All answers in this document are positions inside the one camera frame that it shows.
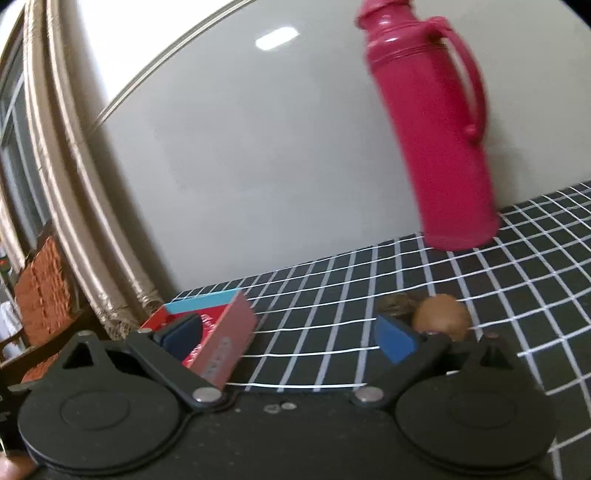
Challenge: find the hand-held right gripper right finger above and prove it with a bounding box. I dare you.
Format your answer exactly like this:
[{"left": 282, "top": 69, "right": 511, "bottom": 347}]
[{"left": 352, "top": 315, "right": 525, "bottom": 409}]

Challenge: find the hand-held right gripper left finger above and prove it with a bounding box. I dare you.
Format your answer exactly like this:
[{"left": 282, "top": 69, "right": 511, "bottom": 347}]
[{"left": 52, "top": 313, "right": 230, "bottom": 412}]

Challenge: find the red cardboard box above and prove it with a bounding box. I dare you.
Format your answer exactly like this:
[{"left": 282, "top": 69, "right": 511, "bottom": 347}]
[{"left": 139, "top": 288, "right": 257, "bottom": 389}]

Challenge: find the brown kiwi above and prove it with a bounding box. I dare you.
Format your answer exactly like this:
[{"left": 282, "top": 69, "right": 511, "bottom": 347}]
[{"left": 412, "top": 294, "right": 472, "bottom": 342}]

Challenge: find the dark brown walnut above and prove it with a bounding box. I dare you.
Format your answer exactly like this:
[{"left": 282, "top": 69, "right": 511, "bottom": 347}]
[{"left": 378, "top": 293, "right": 421, "bottom": 325}]

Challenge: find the black white grid tablecloth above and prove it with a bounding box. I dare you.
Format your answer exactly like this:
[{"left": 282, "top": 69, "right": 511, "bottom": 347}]
[{"left": 173, "top": 180, "right": 591, "bottom": 480}]

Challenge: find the chair with brick-red cushion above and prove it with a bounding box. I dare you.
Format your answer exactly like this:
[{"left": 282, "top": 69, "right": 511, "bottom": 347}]
[{"left": 0, "top": 220, "right": 93, "bottom": 389}]

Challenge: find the beige curtain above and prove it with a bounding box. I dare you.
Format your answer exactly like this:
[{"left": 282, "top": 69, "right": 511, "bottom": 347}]
[{"left": 0, "top": 0, "right": 160, "bottom": 340}]

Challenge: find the pink thermos flask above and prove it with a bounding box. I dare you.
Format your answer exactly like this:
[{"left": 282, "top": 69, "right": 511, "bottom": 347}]
[{"left": 355, "top": 0, "right": 503, "bottom": 252}]

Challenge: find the window frame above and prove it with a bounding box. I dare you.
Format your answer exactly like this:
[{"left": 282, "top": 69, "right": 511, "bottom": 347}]
[{"left": 0, "top": 28, "right": 47, "bottom": 259}]

